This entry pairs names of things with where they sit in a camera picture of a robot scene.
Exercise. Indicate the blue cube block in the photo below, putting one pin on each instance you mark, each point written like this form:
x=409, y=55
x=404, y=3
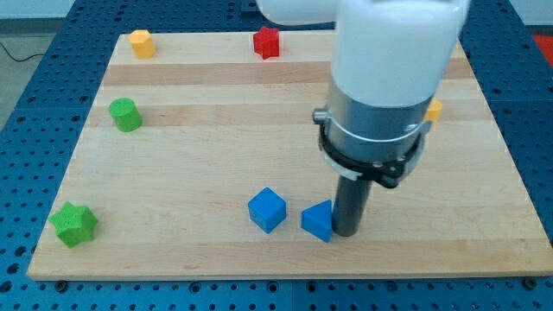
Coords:
x=267, y=210

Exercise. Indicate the green cylinder block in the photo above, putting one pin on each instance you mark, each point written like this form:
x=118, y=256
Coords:
x=125, y=114

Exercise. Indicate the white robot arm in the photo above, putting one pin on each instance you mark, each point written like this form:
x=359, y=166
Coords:
x=388, y=60

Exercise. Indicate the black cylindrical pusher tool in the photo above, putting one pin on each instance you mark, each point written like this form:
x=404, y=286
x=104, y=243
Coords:
x=349, y=205

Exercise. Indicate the yellow block behind arm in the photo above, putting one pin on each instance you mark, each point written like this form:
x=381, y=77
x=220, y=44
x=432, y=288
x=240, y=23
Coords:
x=434, y=111

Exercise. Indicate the green star block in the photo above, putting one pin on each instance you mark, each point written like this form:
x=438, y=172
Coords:
x=74, y=224

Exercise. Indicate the yellow hexagon block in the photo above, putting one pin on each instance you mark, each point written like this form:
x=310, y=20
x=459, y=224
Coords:
x=142, y=44

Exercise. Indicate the blue perforated table frame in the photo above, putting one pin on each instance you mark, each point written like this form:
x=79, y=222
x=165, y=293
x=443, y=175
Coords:
x=39, y=137

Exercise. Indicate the blue triangle block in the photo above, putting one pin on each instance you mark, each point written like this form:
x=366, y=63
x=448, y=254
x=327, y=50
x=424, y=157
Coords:
x=317, y=220

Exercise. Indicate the red star block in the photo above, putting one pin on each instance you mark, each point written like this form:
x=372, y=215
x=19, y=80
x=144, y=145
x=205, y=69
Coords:
x=267, y=43

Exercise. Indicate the wooden board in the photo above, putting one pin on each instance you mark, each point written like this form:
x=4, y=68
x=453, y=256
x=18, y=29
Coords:
x=220, y=124

